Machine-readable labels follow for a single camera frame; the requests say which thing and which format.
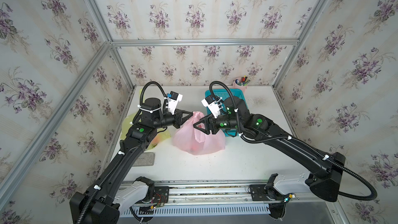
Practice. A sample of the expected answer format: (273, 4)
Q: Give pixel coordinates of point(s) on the yellow-green plastic bag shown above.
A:
(146, 128)

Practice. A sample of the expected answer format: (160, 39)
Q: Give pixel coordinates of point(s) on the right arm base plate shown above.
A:
(267, 192)

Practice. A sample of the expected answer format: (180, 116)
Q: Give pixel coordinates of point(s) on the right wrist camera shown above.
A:
(213, 103)

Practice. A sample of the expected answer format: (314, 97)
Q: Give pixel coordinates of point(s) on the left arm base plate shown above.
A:
(157, 196)

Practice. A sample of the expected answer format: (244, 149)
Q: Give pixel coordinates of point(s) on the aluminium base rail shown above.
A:
(205, 196)

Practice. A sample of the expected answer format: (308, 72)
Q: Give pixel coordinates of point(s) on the pink plastic bag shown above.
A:
(195, 142)

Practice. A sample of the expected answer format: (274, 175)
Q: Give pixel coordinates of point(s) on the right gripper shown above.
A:
(211, 121)

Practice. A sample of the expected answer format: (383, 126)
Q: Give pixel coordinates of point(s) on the pink pen cup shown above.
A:
(241, 83)

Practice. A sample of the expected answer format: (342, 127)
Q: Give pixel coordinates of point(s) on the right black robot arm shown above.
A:
(326, 170)

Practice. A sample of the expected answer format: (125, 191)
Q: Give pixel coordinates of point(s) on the grey eraser block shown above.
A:
(147, 159)

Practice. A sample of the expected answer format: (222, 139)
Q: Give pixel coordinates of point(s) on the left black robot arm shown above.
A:
(84, 211)

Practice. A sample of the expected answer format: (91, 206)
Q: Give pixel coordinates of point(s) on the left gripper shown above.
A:
(178, 118)

